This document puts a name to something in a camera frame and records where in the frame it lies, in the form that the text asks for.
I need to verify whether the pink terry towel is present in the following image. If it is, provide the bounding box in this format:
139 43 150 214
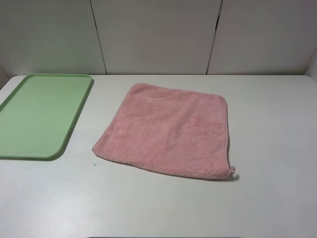
92 83 235 180

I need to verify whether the green plastic tray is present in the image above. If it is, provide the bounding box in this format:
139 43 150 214
0 73 94 161

